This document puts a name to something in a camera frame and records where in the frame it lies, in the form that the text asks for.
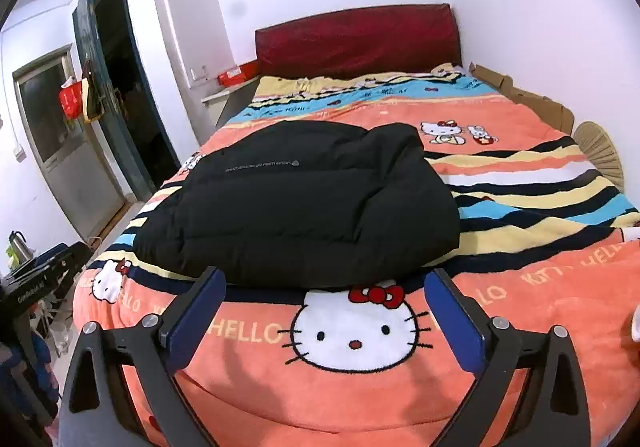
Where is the grey glazed door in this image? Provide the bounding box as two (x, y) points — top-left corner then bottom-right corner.
(12, 45), (126, 240)

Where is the beige hanging bag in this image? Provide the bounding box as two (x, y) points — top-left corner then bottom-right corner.
(80, 59), (103, 124)

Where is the dark red padded headboard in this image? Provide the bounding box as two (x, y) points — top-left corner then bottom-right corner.
(255, 3), (463, 78)

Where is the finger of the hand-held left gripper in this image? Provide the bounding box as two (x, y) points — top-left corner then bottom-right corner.
(50, 241), (92, 299)
(7, 246), (68, 280)

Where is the white bedside shelf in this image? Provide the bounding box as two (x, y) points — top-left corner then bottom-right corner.
(201, 76), (261, 128)

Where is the steel electric kettle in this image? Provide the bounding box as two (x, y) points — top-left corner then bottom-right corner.
(7, 231), (33, 263)

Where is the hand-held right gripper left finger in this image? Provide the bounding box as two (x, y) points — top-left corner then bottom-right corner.
(57, 267), (227, 447)

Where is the orange striped cartoon cat blanket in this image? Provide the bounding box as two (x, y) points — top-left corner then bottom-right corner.
(72, 62), (640, 447)

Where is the beige straw fan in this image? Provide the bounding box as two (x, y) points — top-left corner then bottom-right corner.
(572, 122), (626, 192)

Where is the red cardboard box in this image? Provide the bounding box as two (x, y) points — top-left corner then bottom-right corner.
(217, 61), (260, 88)

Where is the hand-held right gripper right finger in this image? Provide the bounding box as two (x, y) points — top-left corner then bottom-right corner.
(424, 269), (591, 447)

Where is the black hooded puffer jacket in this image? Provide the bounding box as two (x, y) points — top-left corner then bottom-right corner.
(134, 121), (461, 290)

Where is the brown cardboard sheet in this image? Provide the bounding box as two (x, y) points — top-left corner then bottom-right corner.
(470, 63), (576, 135)

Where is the dark green door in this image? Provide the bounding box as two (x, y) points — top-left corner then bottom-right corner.
(71, 0), (181, 202)

